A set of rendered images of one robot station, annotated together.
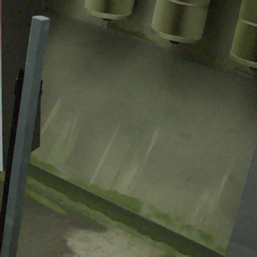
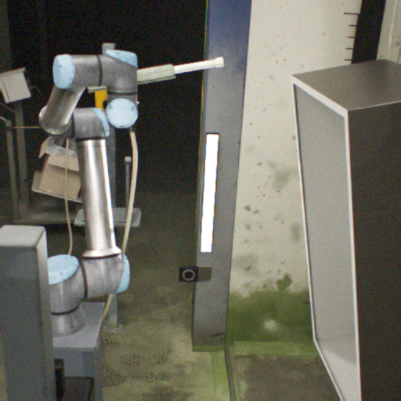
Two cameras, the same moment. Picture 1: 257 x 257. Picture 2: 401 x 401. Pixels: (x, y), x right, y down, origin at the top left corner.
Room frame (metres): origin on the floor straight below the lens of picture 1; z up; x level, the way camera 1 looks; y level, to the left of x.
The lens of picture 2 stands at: (2.35, -0.27, 1.90)
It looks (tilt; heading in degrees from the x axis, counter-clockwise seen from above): 22 degrees down; 54
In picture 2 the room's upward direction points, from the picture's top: 3 degrees clockwise
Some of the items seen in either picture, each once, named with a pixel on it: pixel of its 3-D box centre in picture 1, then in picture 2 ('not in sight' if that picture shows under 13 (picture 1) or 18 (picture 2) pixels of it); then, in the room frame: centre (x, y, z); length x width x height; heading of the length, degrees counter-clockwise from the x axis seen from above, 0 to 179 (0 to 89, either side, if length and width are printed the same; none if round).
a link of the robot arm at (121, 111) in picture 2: not in sight; (122, 109); (3.07, 1.16, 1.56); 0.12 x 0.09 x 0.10; 61
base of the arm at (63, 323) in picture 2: not in sight; (61, 312); (2.96, 1.47, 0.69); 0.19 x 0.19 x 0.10
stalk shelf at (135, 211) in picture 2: not in sight; (109, 216); (3.44, 2.04, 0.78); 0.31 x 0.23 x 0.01; 148
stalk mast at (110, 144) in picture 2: not in sight; (110, 200); (3.51, 2.17, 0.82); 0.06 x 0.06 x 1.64; 58
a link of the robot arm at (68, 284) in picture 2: not in sight; (61, 281); (2.96, 1.47, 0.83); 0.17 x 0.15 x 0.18; 169
